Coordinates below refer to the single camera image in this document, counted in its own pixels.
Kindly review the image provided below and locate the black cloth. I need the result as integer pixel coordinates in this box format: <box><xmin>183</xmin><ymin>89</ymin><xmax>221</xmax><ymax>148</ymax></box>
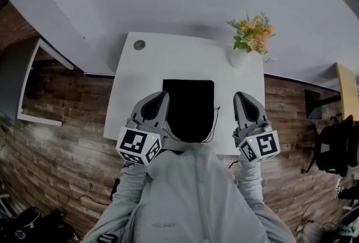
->
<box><xmin>162</xmin><ymin>79</ymin><xmax>221</xmax><ymax>144</ymax></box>

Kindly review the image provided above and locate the white metal frame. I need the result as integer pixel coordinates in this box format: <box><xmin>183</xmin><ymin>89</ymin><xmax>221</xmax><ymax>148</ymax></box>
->
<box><xmin>17</xmin><ymin>38</ymin><xmax>75</xmax><ymax>127</ymax></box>

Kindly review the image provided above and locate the black backpack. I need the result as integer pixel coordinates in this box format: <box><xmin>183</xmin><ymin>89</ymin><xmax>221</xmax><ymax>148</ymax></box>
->
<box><xmin>33</xmin><ymin>208</ymin><xmax>76</xmax><ymax>243</ymax></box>

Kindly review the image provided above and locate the person's left forearm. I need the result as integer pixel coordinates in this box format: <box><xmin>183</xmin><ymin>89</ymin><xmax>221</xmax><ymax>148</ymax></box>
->
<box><xmin>112</xmin><ymin>162</ymin><xmax>149</xmax><ymax>209</ymax></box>

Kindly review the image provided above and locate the black floor cable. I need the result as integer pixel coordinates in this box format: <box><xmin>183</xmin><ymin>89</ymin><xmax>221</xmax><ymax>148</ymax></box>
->
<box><xmin>62</xmin><ymin>194</ymin><xmax>111</xmax><ymax>213</ymax></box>

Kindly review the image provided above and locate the white ribbed vase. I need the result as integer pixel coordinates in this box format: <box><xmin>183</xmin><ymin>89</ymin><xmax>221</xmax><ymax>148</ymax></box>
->
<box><xmin>230</xmin><ymin>48</ymin><xmax>252</xmax><ymax>70</ymax></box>

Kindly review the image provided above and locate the person's right forearm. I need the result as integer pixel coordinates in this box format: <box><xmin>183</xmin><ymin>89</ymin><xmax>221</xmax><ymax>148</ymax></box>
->
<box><xmin>237</xmin><ymin>159</ymin><xmax>265</xmax><ymax>209</ymax></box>

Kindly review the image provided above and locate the black mesh office chair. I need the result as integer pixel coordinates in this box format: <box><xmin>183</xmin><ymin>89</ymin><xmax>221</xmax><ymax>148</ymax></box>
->
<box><xmin>301</xmin><ymin>114</ymin><xmax>359</xmax><ymax>178</ymax></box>

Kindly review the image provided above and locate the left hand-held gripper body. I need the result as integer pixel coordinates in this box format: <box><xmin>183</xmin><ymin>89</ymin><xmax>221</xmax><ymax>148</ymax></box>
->
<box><xmin>116</xmin><ymin>123</ymin><xmax>169</xmax><ymax>166</ymax></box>

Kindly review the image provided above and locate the light wooden desk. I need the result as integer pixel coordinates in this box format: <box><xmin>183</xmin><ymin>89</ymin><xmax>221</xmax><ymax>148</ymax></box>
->
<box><xmin>305</xmin><ymin>62</ymin><xmax>359</xmax><ymax>125</ymax></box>

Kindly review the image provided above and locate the person's grey jacket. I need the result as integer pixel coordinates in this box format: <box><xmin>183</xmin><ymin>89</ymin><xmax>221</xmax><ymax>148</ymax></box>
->
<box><xmin>81</xmin><ymin>145</ymin><xmax>297</xmax><ymax>243</ymax></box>

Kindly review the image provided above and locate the yellow flower bouquet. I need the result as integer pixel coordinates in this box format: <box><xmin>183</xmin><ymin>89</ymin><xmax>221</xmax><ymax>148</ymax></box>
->
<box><xmin>226</xmin><ymin>11</ymin><xmax>276</xmax><ymax>56</ymax></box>

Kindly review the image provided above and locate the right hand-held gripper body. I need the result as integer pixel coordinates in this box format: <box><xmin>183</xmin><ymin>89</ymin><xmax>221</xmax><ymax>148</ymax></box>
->
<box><xmin>232</xmin><ymin>123</ymin><xmax>281</xmax><ymax>164</ymax></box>

